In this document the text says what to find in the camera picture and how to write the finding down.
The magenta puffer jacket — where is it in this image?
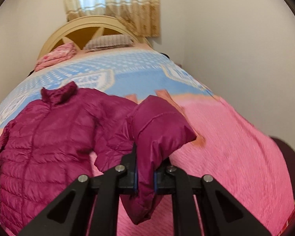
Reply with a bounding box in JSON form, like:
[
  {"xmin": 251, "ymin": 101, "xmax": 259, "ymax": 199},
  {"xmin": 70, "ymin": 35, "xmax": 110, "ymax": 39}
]
[{"xmin": 0, "ymin": 82, "xmax": 197, "ymax": 234}]

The blue and pink bedspread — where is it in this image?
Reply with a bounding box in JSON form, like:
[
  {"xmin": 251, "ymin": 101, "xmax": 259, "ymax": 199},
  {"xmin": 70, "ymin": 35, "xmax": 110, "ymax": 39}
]
[{"xmin": 0, "ymin": 46, "xmax": 295, "ymax": 235}]

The folded pink blanket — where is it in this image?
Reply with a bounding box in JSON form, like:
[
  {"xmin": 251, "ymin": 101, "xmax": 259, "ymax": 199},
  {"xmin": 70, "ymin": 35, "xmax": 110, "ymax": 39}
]
[{"xmin": 34, "ymin": 43, "xmax": 77, "ymax": 72}]

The striped pillow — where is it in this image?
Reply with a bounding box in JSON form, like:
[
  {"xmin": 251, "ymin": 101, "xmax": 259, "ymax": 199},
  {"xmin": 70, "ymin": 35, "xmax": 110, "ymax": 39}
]
[{"xmin": 83, "ymin": 34, "xmax": 134, "ymax": 51}]

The cream wooden headboard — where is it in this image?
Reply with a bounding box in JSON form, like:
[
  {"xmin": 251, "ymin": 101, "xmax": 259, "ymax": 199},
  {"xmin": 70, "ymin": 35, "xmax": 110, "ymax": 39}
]
[{"xmin": 38, "ymin": 16, "xmax": 151, "ymax": 58}]

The beige curtain behind headboard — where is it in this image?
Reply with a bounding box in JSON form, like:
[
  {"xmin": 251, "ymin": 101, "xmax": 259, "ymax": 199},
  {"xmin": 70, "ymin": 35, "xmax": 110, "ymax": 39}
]
[{"xmin": 63, "ymin": 0, "xmax": 160, "ymax": 37}]

